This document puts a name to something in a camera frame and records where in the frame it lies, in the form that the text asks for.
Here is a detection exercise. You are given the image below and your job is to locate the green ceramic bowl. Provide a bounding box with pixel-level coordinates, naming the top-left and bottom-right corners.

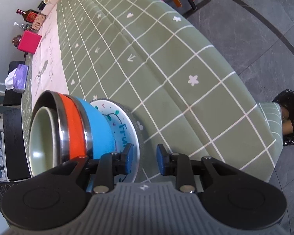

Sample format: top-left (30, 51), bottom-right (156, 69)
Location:
top-left (29, 106), bottom-right (62, 177)

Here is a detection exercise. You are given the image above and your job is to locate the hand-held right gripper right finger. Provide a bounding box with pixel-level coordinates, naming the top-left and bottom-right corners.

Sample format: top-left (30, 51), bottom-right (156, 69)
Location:
top-left (156, 144), bottom-right (239, 193)

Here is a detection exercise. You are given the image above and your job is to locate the beige patterned tin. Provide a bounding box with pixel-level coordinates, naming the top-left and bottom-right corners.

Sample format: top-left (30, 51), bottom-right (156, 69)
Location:
top-left (32, 13), bottom-right (47, 29)

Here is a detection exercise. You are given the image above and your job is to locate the white deer print table runner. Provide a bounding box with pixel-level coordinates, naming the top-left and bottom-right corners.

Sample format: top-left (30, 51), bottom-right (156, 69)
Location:
top-left (31, 5), bottom-right (69, 104)

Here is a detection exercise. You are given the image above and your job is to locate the orange steel bowl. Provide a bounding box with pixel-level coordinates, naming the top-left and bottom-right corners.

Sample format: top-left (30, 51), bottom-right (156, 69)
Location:
top-left (33, 90), bottom-right (88, 167)

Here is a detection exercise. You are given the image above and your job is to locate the white painted plate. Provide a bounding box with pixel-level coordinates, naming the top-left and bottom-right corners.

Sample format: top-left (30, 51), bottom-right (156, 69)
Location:
top-left (89, 99), bottom-right (140, 183)

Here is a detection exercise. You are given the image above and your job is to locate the blue steel bowl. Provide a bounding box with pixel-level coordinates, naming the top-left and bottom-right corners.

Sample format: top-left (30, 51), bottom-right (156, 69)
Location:
top-left (76, 98), bottom-right (117, 193)

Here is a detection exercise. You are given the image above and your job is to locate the purple tissue box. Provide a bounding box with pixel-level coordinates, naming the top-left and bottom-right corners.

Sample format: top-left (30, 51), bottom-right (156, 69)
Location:
top-left (5, 64), bottom-right (29, 94)

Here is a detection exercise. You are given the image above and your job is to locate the black bag trash bin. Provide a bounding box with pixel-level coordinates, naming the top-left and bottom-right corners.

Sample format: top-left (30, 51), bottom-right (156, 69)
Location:
top-left (272, 89), bottom-right (294, 147)

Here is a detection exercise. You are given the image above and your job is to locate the pink box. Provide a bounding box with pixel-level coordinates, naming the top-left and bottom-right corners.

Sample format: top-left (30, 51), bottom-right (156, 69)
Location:
top-left (18, 31), bottom-right (42, 54)

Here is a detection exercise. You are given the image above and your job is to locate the black chair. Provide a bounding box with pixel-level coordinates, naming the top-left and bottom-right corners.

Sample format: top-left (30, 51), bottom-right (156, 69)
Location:
top-left (3, 61), bottom-right (26, 107)
top-left (2, 109), bottom-right (31, 181)

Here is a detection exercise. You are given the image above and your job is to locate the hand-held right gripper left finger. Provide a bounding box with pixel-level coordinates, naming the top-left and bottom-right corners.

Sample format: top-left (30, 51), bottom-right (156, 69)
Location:
top-left (46, 143), bottom-right (134, 194)

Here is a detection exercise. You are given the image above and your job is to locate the brown liquor bottle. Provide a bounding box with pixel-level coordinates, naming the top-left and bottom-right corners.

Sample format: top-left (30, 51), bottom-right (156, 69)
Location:
top-left (17, 8), bottom-right (40, 23)

